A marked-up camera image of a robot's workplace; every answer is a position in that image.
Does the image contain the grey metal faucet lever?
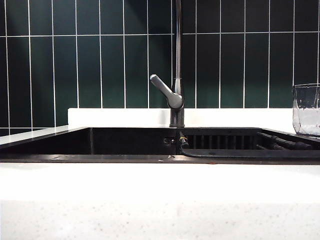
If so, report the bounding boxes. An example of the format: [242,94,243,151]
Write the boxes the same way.
[149,73,185,110]

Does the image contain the clear faceted glass mug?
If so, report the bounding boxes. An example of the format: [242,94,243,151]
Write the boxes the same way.
[292,83,320,137]

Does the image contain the black undermount sink basin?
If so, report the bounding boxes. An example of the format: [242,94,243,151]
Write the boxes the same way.
[0,126,320,165]

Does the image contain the dark metal gooseneck faucet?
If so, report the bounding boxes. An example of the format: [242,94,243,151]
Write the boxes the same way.
[169,0,186,128]

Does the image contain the small black yellow clip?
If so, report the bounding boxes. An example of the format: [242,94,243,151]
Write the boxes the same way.
[177,132,189,147]

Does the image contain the black slatted drain basket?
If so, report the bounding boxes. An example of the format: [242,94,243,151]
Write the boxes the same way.
[180,128,320,159]

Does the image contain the black rack rods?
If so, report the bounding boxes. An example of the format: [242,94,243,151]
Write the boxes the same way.
[255,131,313,151]

